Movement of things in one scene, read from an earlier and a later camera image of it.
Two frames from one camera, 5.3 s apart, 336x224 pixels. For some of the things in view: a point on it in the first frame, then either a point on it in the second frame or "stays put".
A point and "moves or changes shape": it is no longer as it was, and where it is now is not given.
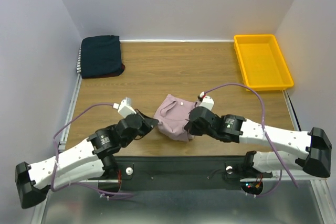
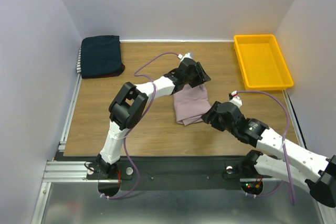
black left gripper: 149,123 to 201,77
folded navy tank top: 101,55 stays put
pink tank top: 172,114 moves or changes shape
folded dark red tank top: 110,75 stays put
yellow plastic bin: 262,64 stays put
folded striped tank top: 79,64 stays put
